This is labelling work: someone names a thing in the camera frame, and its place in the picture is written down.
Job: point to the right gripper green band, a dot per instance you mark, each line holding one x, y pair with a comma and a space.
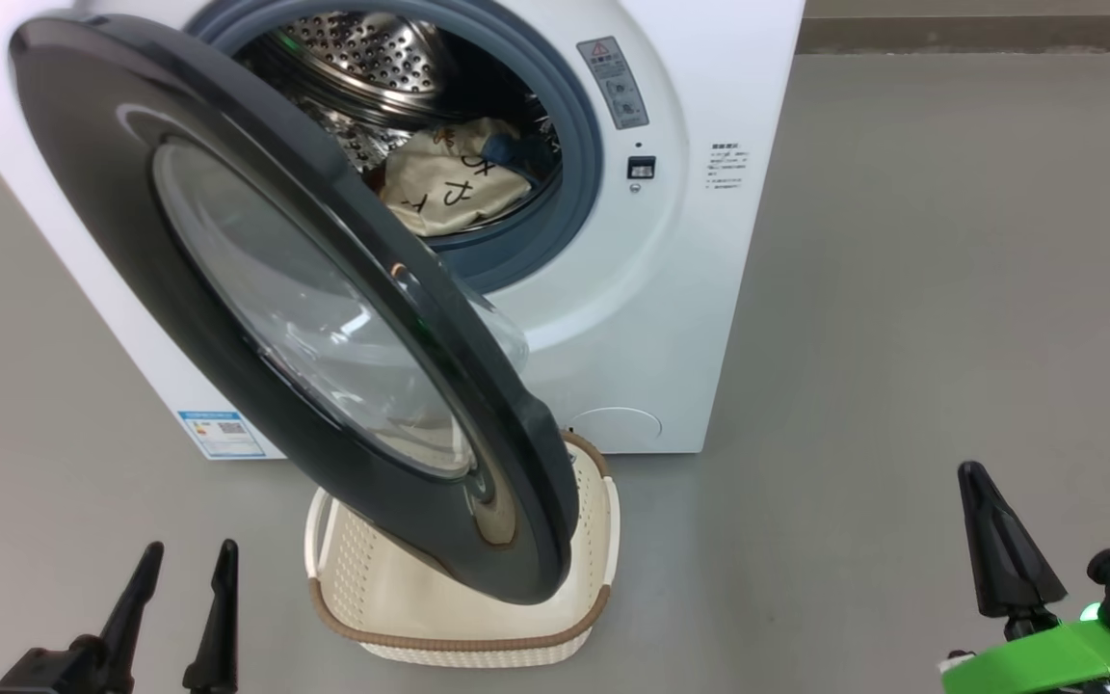
1046, 665

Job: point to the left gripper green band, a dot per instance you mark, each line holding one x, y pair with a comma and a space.
44, 675

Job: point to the dark round glass washer door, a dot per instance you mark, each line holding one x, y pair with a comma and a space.
131, 241

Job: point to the cream blue lettered cartoon garment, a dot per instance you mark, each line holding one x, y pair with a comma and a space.
449, 188

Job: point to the blue cartoon print garment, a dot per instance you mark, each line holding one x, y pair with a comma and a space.
516, 152

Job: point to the cream perforated laundry basket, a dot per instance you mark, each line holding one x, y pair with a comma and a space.
420, 617

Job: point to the white front-load washing machine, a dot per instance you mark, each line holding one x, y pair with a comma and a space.
671, 318

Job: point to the black door latch socket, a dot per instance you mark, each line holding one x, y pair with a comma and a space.
641, 168

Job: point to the grey rubber door gasket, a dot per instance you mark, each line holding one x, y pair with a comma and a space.
580, 145

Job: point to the blue white energy label sticker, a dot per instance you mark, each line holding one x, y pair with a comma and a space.
223, 434

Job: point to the round white filter cover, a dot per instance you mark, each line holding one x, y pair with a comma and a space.
627, 429

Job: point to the small printed text label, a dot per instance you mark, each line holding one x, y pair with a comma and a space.
726, 166

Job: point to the perforated steel washer drum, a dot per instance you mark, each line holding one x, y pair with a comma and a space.
372, 58

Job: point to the grey warning sticker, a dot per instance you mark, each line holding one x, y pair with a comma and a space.
613, 85

